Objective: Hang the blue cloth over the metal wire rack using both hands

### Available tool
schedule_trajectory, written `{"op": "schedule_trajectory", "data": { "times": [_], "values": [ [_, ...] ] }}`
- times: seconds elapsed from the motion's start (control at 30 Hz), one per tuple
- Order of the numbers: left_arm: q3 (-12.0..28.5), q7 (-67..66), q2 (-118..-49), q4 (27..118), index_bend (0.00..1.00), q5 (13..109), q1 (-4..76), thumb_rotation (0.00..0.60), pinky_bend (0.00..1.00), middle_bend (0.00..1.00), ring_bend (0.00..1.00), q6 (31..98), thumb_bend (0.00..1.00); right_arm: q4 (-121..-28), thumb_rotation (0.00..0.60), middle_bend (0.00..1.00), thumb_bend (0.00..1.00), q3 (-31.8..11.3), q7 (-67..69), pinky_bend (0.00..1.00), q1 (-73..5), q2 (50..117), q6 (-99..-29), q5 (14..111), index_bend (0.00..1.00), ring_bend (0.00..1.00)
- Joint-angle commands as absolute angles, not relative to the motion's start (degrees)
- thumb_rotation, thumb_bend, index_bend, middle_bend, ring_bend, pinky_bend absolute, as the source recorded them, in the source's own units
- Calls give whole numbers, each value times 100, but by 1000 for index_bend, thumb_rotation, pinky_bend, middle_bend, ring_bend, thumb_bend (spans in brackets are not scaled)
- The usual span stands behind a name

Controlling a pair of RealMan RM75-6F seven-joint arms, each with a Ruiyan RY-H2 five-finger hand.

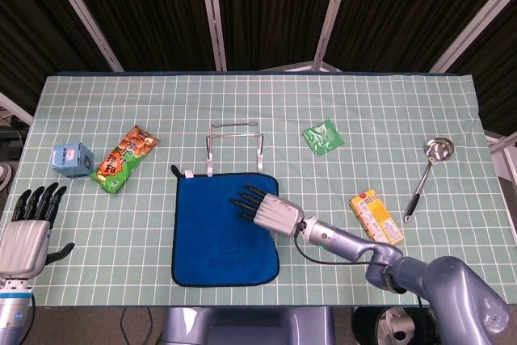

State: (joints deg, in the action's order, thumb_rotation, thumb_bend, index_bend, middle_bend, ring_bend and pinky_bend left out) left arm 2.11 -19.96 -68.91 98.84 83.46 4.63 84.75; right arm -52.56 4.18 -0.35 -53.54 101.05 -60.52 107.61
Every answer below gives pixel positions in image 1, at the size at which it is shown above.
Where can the green checkered tablecloth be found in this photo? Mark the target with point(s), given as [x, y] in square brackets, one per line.
[121, 240]

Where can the white metal frame crossbar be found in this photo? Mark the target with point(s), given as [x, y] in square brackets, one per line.
[299, 65]

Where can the white grey object in bin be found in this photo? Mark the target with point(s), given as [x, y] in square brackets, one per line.
[398, 325]

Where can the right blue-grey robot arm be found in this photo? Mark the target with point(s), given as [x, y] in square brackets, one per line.
[452, 292]

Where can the white metal frame post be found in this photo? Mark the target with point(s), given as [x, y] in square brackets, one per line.
[501, 145]
[472, 26]
[212, 13]
[333, 5]
[16, 108]
[81, 13]

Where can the yellow snack box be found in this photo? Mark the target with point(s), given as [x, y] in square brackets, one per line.
[375, 215]

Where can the black pleated curtain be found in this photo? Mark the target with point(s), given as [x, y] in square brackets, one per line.
[493, 78]
[32, 30]
[404, 9]
[270, 9]
[153, 13]

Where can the grey white shoe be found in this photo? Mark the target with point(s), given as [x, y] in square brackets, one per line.
[5, 175]

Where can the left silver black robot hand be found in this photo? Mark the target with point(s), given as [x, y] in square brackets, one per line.
[22, 246]

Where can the blue-grey robot torso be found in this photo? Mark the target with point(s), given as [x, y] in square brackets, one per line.
[242, 326]

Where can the blue microfibre towel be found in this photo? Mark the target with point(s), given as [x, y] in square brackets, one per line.
[202, 232]

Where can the green orange snack bag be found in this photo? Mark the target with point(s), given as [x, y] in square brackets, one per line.
[121, 159]

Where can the small light blue carton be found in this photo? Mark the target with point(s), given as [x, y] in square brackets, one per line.
[70, 159]

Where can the black waste bin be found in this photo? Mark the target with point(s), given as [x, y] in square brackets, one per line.
[363, 326]

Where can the small green sachet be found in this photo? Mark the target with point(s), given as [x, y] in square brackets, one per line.
[323, 137]

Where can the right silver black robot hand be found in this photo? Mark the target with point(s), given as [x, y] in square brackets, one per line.
[278, 215]

